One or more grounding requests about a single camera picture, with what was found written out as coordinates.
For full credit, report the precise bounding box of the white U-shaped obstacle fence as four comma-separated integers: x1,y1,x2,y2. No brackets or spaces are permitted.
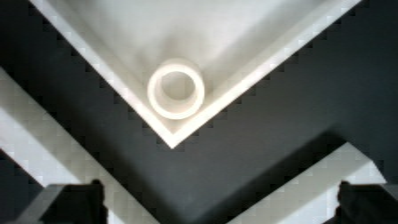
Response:
0,68,385,224

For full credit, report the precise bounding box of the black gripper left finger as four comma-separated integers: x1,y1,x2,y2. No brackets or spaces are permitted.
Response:
16,180,108,224

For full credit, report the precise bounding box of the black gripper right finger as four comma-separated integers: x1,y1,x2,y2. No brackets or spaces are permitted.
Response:
334,181,398,224

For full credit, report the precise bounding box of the white square tabletop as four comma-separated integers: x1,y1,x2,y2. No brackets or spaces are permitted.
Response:
28,0,360,146

